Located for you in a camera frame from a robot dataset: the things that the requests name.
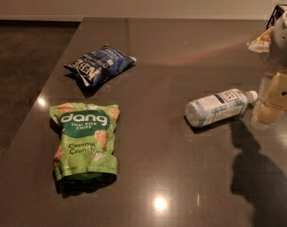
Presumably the blue chip bag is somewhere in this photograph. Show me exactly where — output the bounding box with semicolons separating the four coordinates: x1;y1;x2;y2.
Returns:
63;45;136;87

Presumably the blue plastic bottle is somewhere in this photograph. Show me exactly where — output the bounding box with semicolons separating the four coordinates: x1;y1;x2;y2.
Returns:
186;89;259;128

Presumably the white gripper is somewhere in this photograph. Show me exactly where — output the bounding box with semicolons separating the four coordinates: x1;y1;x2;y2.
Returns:
248;4;287;127

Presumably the green rice chip bag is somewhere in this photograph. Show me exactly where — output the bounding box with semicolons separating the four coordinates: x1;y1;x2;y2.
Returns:
49;103;120;182

